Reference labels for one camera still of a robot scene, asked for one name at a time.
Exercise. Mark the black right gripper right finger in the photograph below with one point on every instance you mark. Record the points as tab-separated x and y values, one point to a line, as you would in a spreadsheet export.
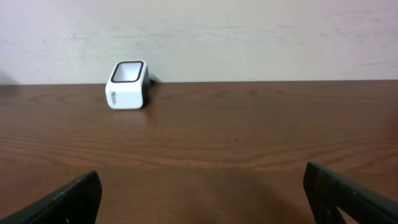
328	193

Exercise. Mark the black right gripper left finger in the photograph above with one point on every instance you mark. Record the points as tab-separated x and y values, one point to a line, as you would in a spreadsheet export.
76	202

